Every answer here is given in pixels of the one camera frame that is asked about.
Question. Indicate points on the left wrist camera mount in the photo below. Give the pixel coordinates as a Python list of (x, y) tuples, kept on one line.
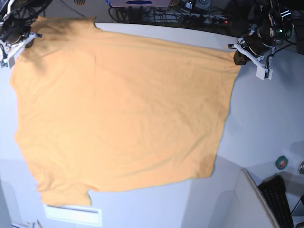
[(263, 71)]

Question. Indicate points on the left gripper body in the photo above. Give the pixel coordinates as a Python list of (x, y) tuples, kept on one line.
[(258, 41)]

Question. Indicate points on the white table slot plate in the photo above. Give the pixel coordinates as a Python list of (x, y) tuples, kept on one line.
[(74, 214)]

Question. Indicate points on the white partition panel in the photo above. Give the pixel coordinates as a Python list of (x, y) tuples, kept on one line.
[(229, 198)]

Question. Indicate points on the orange t-shirt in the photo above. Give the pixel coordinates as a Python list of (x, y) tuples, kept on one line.
[(112, 112)]

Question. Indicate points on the green tape roll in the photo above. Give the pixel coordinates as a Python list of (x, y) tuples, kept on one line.
[(281, 162)]

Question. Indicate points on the black keyboard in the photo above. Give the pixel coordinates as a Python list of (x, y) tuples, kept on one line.
[(274, 193)]

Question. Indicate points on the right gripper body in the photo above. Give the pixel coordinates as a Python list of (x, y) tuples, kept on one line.
[(11, 34)]

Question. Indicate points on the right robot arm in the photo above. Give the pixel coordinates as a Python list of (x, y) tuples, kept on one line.
[(16, 19)]

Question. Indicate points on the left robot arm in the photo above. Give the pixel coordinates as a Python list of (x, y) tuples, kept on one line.
[(274, 22)]

